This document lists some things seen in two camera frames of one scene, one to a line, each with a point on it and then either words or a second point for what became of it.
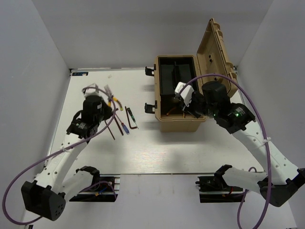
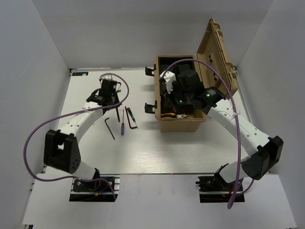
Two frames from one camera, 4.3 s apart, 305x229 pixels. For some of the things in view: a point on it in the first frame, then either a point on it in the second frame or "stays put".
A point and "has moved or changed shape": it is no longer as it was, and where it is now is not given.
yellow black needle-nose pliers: [172, 109] -> [181, 116]
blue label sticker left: [80, 74] stays put
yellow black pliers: [111, 98] has moved or changed shape
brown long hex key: [118, 125] -> [118, 115]
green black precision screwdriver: [131, 115] stays put
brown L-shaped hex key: [132, 128] stays put
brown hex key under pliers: [113, 137] stays put
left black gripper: [109, 110] -> [117, 100]
